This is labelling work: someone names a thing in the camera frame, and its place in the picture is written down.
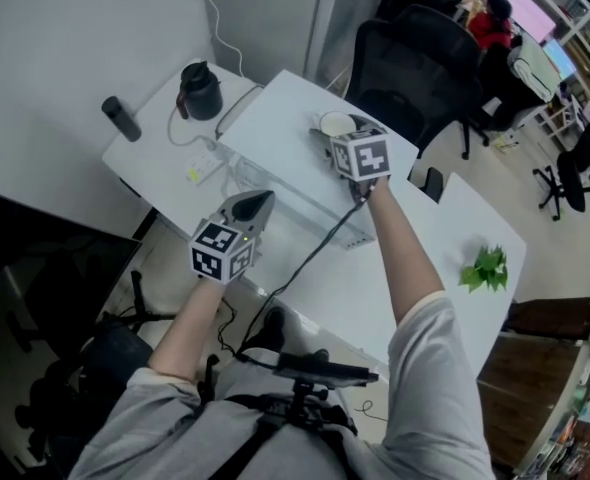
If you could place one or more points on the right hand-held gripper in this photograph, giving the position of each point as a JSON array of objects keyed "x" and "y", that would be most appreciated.
[{"x": 370, "y": 158}]

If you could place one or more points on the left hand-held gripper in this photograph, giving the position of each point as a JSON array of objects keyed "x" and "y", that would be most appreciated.
[{"x": 220, "y": 258}]

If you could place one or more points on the person's left forearm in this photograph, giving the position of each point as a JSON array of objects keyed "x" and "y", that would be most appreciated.
[{"x": 190, "y": 328}]

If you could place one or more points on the person's right forearm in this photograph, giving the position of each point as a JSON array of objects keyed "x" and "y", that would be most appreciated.
[{"x": 405, "y": 253}]

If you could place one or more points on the white microwave oven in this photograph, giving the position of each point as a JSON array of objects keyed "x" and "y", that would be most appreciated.
[{"x": 285, "y": 133}]

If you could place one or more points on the white power strip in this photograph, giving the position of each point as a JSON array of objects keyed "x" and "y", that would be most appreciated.
[{"x": 202, "y": 163}]

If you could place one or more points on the black office chair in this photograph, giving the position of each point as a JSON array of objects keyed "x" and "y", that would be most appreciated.
[
  {"x": 575, "y": 168},
  {"x": 415, "y": 58},
  {"x": 500, "y": 93}
]

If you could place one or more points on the person's left black shoe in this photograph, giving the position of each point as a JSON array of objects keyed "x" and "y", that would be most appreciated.
[{"x": 270, "y": 328}]

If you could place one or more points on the person's black shoe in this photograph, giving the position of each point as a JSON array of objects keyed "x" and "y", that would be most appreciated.
[
  {"x": 270, "y": 328},
  {"x": 315, "y": 354}
]

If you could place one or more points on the white table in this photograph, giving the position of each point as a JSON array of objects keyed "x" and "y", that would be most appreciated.
[
  {"x": 325, "y": 308},
  {"x": 475, "y": 218}
]

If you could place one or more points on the black kettle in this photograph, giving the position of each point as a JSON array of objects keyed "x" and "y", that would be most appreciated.
[{"x": 202, "y": 93}]

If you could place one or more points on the black chair base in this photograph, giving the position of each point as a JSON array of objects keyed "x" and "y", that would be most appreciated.
[{"x": 137, "y": 293}]

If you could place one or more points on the black thermos bottle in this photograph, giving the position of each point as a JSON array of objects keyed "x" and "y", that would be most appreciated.
[{"x": 122, "y": 118}]

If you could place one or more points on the person's right black shoe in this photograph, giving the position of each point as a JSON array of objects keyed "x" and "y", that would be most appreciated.
[{"x": 315, "y": 354}]

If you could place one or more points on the yellow white bag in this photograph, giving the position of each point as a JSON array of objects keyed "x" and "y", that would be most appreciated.
[{"x": 503, "y": 143}]

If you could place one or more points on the black chest-mounted device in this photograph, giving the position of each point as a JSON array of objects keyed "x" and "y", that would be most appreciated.
[{"x": 325, "y": 368}]

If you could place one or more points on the green potted plant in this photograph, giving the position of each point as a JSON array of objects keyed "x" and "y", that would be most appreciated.
[{"x": 485, "y": 270}]

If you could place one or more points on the black floor box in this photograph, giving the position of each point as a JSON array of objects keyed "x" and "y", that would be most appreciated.
[{"x": 115, "y": 358}]

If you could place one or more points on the white garment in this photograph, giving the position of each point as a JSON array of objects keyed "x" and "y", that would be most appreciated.
[{"x": 535, "y": 68}]

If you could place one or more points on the black chest harness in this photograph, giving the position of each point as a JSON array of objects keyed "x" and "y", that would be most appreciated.
[{"x": 285, "y": 418}]

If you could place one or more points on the pink computer monitor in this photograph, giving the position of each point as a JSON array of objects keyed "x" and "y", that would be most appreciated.
[{"x": 530, "y": 8}]

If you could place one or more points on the blue computer monitor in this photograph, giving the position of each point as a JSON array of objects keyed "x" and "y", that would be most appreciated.
[{"x": 560, "y": 58}]

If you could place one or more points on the person's grey shirt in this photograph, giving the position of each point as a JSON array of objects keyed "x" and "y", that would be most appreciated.
[{"x": 425, "y": 368}]

